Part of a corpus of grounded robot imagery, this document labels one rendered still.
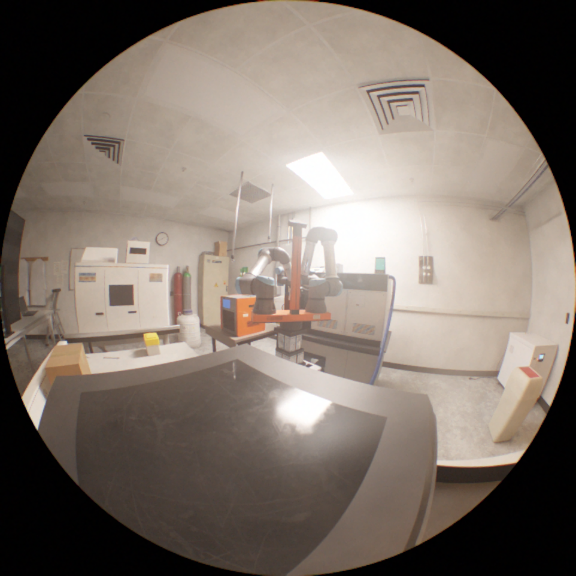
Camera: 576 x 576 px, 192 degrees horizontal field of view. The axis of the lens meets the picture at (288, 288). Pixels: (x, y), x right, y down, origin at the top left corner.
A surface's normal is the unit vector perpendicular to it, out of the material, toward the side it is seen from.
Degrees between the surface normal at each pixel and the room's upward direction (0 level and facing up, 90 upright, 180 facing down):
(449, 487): 0
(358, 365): 90
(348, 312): 90
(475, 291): 90
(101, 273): 90
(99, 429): 0
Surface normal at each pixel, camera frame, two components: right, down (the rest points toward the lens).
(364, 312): -0.61, 0.01
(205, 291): 0.79, 0.06
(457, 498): 0.04, -1.00
